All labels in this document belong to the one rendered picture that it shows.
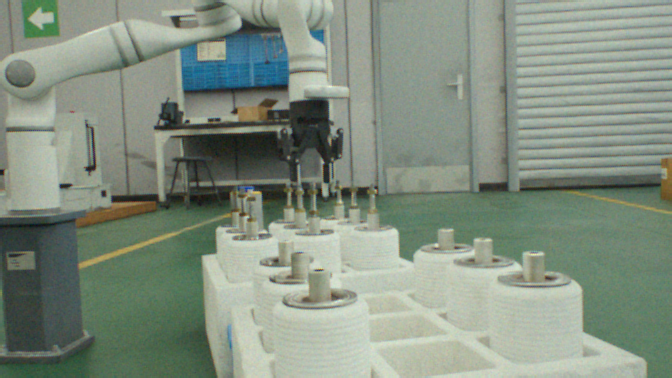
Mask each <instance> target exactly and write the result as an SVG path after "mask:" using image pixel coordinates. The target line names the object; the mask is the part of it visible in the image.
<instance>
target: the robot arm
mask: <svg viewBox="0 0 672 378"><path fill-rule="evenodd" d="M191 5H193V8H194V11H195V14H196V16H197V19H198V22H199V25H200V27H198V28H194V29H176V28H169V27H165V26H161V25H157V24H154V23H150V22H146V21H142V20H135V19H130V20H126V21H123V22H120V23H117V24H114V25H110V26H107V27H105V28H102V29H99V30H96V31H94V32H91V33H88V34H85V35H82V36H80V37H77V38H75V39H73V40H70V41H68V42H65V43H62V44H58V45H54V46H50V47H46V48H41V49H37V50H31V51H26V52H22V51H21V53H19V52H16V53H13V54H10V55H9V57H8V56H7V58H6V59H4V60H3V61H2V62H1V64H0V86H1V87H2V88H3V89H4V90H5V91H6V92H7V99H8V115H7V118H6V120H5V130H6V142H7V155H8V169H6V170H4V179H5V192H6V206H7V215H36V214H48V213H56V212H61V207H60V191H59V176H58V162H57V147H56V133H55V121H56V100H55V85H57V84H59V83H62V82H64V81H67V80H69V79H72V78H76V77H79V76H84V75H91V74H99V73H105V72H111V71H116V70H120V69H124V68H127V67H130V66H133V65H136V64H139V63H142V62H144V61H147V60H150V59H152V58H155V57H158V56H160V55H163V54H166V53H169V52H171V51H174V50H178V49H182V48H185V47H189V46H192V45H196V44H200V43H204V42H207V41H211V40H215V39H218V38H223V37H225V36H228V35H231V34H233V33H235V32H237V31H238V30H239V29H240V28H241V26H242V23H241V19H240V16H239V14H240V15H241V16H242V17H243V18H244V19H246V20H247V21H249V22H250V23H252V24H254V25H256V26H259V27H268V28H281V31H282V34H283V37H284V41H285V44H286V47H287V50H288V54H289V110H290V120H291V125H290V128H288V129H286V128H282V129H277V130H276V139H277V146H278V153H279V159H280V161H284V162H286V163H288V164H289V168H290V180H291V182H292V183H293V185H301V165H299V162H300V160H301V157H302V155H303V153H304V152H305V150H306V149H309V148H312V149H315V148H316V150H317V152H318V153H319V154H320V156H321V158H322V160H323V162H324V164H322V166H323V182H324V183H332V179H333V178H334V165H333V163H334V161H336V160H338V159H341V158H342V151H343V132H344V131H343V129H342V128H336V129H335V128H331V127H330V125H329V122H328V121H329V117H330V110H329V99H344V98H349V89H348V88H347V87H341V86H340V87H339V86H328V80H327V74H326V73H327V69H326V51H325V47H324V45H323V44H322V43H320V42H318V41H316V40H314V39H313V38H312V37H311V36H310V33H309V30H311V31H318V30H321V29H323V28H325V27H326V26H327V25H328V24H329V23H330V21H331V20H332V17H333V5H332V3H331V1H330V0H191ZM290 134H291V136H292V137H293V139H294V142H293V145H292V147H291V152H290V145H289V139H290ZM329 134H330V136H329ZM328 136H329V137H330V138H331V146H330V144H329V142H328V140H327V138H328Z"/></svg>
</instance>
